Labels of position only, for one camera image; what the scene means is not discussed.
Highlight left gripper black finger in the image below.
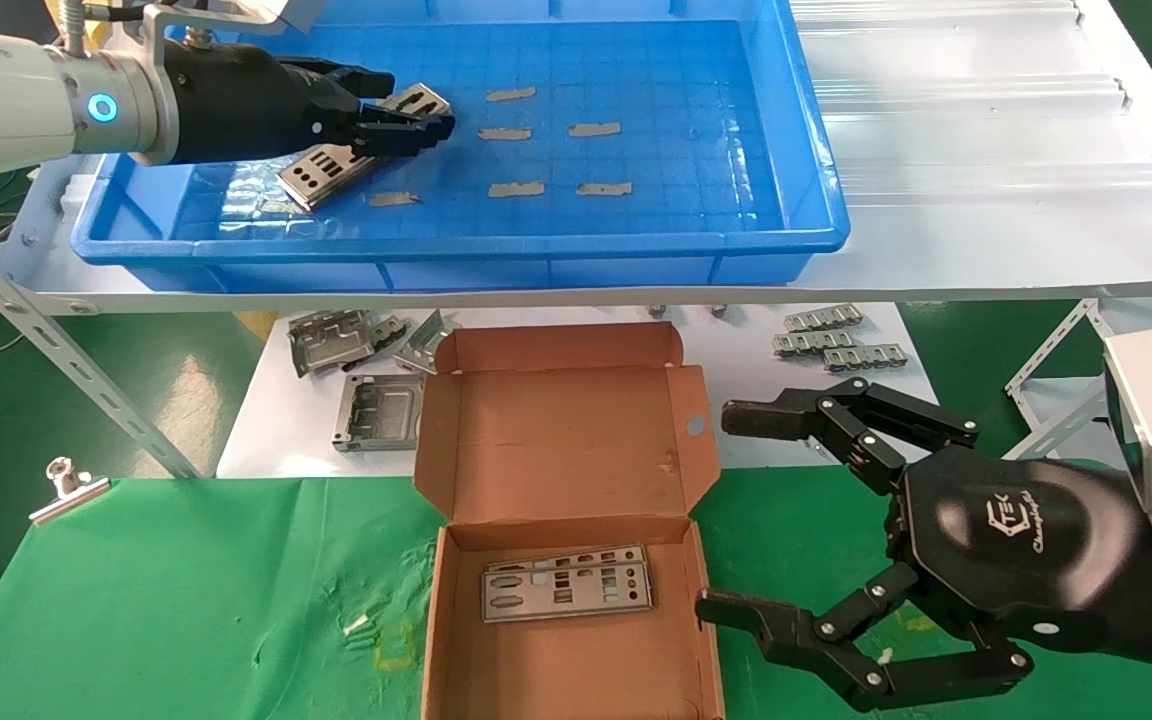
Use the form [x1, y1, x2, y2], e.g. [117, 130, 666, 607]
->
[281, 57, 397, 101]
[351, 103, 457, 159]

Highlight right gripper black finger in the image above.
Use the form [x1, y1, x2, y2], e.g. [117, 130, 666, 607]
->
[722, 376, 980, 498]
[696, 562, 1034, 713]

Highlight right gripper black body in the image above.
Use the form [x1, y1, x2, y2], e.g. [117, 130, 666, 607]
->
[884, 445, 1149, 653]

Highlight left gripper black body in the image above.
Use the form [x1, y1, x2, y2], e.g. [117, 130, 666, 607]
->
[161, 42, 369, 167]

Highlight silver metal IO shield plate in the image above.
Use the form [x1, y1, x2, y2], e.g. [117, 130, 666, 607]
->
[277, 83, 453, 213]
[481, 562, 654, 624]
[504, 544, 649, 579]

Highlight brown cardboard box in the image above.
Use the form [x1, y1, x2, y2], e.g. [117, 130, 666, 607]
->
[414, 322, 727, 720]

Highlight blue plastic tray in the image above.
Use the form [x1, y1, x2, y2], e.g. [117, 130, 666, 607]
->
[73, 0, 850, 293]

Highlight white flat board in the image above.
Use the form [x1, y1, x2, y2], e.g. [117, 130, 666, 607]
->
[216, 305, 937, 479]

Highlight slotted grey metal strip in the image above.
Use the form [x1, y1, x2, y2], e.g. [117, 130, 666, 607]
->
[785, 304, 865, 333]
[774, 330, 857, 358]
[823, 344, 910, 373]

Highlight angled grey metal part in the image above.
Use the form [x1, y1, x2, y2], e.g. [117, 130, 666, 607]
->
[396, 310, 462, 376]

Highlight slotted grey angle leg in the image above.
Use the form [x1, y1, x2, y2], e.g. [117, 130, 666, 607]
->
[0, 205, 202, 479]

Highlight silver binder clip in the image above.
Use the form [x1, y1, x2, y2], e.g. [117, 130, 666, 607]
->
[29, 457, 111, 527]

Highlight green cloth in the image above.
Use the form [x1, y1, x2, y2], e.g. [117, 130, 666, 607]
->
[0, 462, 1152, 720]

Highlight slotted white angle frame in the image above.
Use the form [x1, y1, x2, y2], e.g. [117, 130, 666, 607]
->
[1004, 296, 1152, 461]

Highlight large grey metal bracket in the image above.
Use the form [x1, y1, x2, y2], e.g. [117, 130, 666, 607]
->
[288, 310, 377, 378]

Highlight square grey metal frame bracket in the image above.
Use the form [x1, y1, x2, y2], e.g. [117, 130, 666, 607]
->
[333, 374, 425, 453]

